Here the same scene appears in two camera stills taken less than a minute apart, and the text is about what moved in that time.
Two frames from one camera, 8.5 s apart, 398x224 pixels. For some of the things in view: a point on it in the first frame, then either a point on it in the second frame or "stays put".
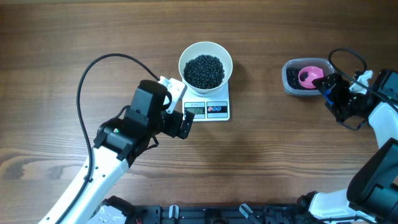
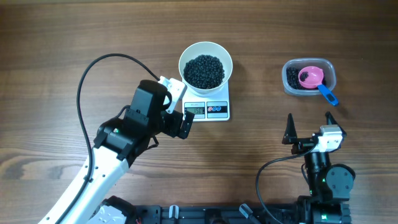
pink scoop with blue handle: [309, 74] stays put
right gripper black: [337, 93] to [306, 145]
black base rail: [214, 214] stays put
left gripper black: [175, 124] stays put
